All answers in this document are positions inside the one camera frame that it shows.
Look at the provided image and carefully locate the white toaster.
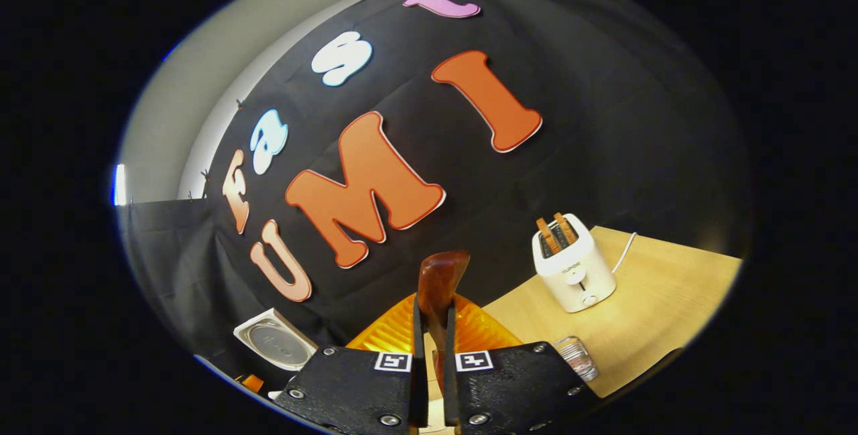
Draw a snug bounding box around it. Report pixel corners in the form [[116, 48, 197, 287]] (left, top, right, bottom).
[[532, 214, 617, 314]]

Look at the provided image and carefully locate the white toaster cable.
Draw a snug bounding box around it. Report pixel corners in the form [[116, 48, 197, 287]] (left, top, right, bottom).
[[611, 232, 637, 275]]

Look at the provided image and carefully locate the white rice cooker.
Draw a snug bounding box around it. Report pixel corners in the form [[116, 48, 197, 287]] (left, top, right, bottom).
[[233, 308, 320, 401]]

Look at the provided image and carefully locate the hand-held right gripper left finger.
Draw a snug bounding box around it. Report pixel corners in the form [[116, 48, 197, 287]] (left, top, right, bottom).
[[273, 291, 430, 434]]

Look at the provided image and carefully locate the metal wire chopstick holder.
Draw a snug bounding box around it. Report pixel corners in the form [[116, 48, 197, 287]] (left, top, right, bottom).
[[554, 336, 599, 382]]

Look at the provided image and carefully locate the brown wooden spoon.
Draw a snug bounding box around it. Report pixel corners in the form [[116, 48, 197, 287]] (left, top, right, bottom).
[[417, 251, 471, 382]]

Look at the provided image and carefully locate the brown toast slice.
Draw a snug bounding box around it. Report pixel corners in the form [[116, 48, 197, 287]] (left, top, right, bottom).
[[554, 212, 578, 245], [536, 218, 560, 255]]

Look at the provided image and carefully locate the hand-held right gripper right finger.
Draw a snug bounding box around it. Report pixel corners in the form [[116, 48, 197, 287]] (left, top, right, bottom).
[[442, 294, 601, 434]]

